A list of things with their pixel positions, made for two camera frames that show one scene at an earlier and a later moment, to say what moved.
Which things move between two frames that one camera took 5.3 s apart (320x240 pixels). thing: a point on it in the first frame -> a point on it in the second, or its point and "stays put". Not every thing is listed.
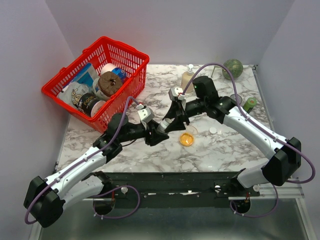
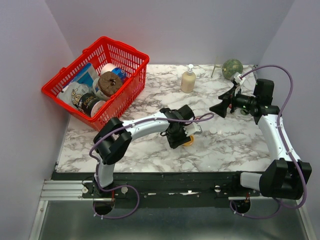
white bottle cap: (213, 130) stays put
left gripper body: (147, 135) -> (178, 137)
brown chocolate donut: (109, 83) stays put
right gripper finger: (173, 111) -> (228, 94)
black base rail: (177, 186) stays put
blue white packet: (86, 76) stays put
